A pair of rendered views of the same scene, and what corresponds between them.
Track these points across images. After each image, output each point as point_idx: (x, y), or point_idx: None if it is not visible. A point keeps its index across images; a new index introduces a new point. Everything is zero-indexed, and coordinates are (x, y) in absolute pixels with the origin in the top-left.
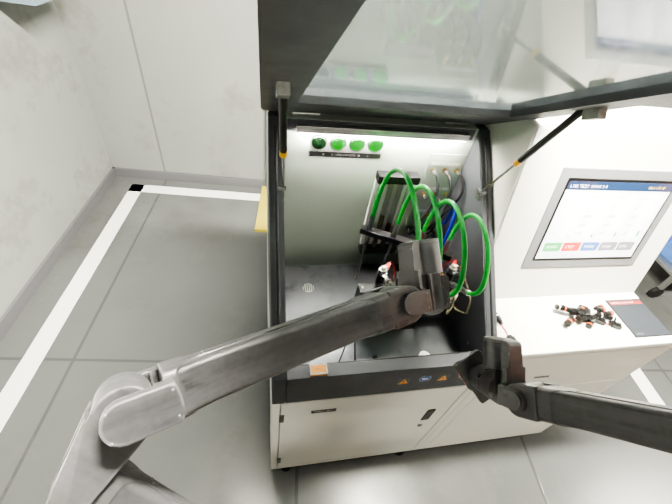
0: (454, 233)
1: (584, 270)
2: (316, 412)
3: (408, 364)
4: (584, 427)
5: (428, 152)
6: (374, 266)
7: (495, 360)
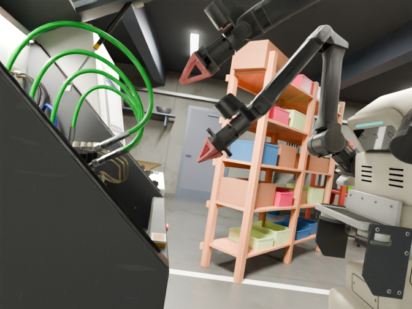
0: (76, 118)
1: None
2: None
3: (159, 212)
4: (282, 90)
5: (6, 48)
6: None
7: (234, 105)
